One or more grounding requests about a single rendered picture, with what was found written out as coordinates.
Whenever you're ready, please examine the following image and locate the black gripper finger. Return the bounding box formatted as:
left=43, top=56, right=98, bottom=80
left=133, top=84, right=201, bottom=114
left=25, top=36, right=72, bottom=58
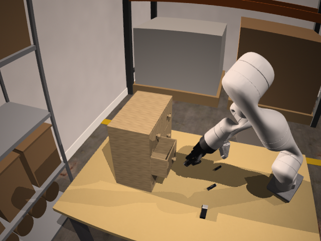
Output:
left=186, top=142, right=200, bottom=159
left=183, top=147, right=203, bottom=167

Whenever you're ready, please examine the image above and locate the light wooden chest of drawers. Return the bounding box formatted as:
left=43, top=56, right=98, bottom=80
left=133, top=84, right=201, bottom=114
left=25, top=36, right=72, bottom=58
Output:
left=107, top=91, right=173, bottom=192

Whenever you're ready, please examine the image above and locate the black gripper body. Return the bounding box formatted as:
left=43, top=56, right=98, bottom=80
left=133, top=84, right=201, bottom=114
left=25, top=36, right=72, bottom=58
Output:
left=195, top=135, right=216, bottom=157

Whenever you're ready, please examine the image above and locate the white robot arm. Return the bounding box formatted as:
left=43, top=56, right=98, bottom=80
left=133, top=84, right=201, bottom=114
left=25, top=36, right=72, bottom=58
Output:
left=204, top=52, right=303, bottom=192

